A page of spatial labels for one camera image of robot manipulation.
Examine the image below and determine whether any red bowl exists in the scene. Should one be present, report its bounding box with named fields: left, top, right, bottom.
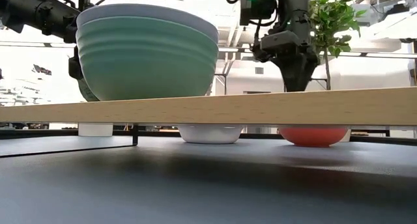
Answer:
left=278, top=126, right=349, bottom=148

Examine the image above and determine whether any teal ribbed bowl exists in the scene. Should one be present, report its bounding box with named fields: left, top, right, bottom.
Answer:
left=75, top=16, right=220, bottom=102

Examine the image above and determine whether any leafy plant in white pot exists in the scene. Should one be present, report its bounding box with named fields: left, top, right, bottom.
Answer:
left=308, top=0, right=369, bottom=143

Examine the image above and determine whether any wooden tray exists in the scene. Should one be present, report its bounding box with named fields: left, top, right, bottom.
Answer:
left=0, top=86, right=417, bottom=158

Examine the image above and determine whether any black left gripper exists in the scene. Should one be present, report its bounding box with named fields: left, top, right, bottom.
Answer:
left=34, top=1, right=100, bottom=103

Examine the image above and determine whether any black metal table frame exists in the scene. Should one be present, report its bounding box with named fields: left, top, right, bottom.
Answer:
left=0, top=128, right=417, bottom=147

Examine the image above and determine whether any pale lavender bowl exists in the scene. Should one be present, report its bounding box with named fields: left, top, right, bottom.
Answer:
left=76, top=3, right=220, bottom=44

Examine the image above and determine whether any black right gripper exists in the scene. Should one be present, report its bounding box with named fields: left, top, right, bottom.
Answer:
left=252, top=29, right=321, bottom=92

